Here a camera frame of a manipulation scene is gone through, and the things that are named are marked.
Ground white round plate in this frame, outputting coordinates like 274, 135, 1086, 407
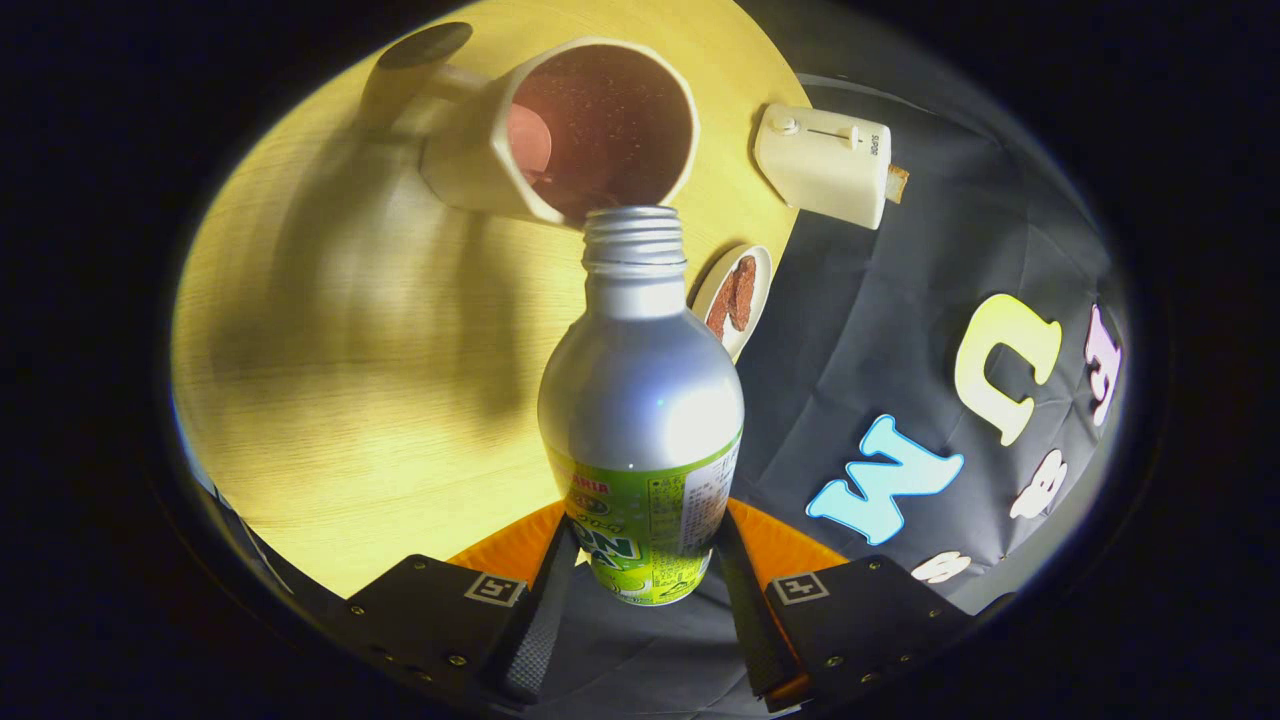
690, 244, 774, 363

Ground beige cup with handle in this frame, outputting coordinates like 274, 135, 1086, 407
360, 22, 701, 231

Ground wooden table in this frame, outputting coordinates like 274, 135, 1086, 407
170, 0, 813, 601

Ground brown fried meat pieces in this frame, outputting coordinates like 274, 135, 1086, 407
705, 255, 758, 339

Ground silver bottle with green label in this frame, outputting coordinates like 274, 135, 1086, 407
538, 206, 746, 607

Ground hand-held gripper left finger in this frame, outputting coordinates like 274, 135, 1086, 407
340, 500, 583, 706

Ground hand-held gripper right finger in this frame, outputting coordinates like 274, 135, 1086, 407
714, 497, 976, 713

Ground white toaster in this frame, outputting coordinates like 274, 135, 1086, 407
753, 103, 893, 231

